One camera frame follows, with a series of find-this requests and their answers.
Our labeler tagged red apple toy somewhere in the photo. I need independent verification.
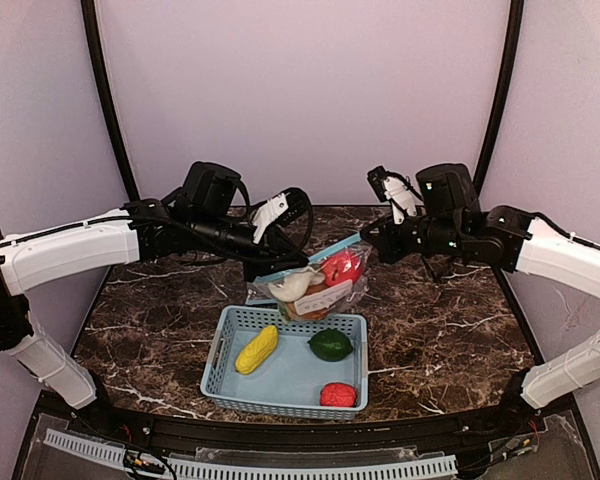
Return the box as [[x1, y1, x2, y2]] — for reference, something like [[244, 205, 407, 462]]
[[321, 249, 365, 287]]

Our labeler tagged white mushroom toy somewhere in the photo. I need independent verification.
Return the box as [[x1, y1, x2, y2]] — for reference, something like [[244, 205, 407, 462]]
[[267, 267, 325, 303]]

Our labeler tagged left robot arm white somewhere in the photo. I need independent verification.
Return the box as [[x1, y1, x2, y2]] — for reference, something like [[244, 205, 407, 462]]
[[0, 161, 314, 410]]

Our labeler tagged green round fruit toy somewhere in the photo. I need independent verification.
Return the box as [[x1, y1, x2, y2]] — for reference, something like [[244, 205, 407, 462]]
[[308, 329, 354, 362]]

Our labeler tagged right black frame post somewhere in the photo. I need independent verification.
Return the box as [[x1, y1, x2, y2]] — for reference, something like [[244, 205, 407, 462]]
[[473, 0, 525, 190]]

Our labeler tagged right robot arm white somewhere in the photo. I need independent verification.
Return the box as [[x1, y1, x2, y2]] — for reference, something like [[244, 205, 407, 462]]
[[361, 163, 600, 412]]

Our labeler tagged clear zip top bag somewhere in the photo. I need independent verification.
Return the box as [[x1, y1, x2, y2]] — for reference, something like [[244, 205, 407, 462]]
[[246, 234, 372, 323]]

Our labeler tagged left black frame post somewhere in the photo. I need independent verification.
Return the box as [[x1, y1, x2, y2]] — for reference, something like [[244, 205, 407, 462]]
[[80, 0, 140, 201]]

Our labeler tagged black frame post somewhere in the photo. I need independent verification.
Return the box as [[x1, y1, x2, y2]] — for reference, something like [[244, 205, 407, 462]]
[[473, 0, 525, 190], [80, 0, 140, 201]]

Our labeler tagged red raspberry toy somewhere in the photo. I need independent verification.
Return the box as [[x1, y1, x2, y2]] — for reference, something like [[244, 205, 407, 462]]
[[320, 382, 357, 408]]

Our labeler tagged black aluminium frame rail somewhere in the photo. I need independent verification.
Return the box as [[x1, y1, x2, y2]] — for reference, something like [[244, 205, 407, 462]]
[[64, 409, 541, 454]]

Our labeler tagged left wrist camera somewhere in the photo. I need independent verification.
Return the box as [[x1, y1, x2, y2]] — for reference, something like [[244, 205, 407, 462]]
[[248, 187, 311, 244]]

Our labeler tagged yellow corn toy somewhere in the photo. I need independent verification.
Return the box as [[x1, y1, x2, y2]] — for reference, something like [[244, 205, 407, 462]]
[[235, 325, 279, 375]]

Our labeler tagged brown potato toy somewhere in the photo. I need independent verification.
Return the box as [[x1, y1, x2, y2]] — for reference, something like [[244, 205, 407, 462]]
[[285, 283, 329, 321]]

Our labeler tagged grey slotted cable duct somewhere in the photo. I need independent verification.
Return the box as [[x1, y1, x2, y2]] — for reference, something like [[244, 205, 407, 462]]
[[43, 428, 458, 479]]

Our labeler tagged light blue plastic basket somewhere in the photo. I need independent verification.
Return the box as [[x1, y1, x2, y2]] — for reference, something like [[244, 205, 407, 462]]
[[200, 305, 369, 420]]

